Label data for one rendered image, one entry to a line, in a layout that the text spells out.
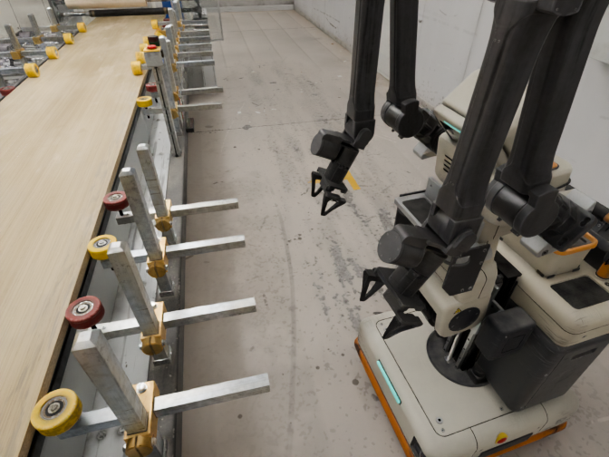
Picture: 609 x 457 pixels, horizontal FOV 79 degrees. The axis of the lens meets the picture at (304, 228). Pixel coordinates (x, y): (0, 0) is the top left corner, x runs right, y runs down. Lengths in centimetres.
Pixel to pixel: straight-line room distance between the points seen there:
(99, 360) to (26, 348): 39
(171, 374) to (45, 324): 33
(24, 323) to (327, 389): 122
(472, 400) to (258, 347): 98
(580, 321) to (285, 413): 116
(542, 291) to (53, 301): 133
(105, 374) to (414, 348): 124
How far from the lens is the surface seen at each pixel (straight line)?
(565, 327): 127
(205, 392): 91
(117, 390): 76
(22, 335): 110
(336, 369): 189
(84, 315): 105
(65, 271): 121
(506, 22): 57
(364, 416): 180
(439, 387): 161
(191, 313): 107
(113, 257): 87
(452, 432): 154
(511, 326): 123
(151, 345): 104
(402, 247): 64
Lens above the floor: 162
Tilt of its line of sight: 39 degrees down
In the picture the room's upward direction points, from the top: straight up
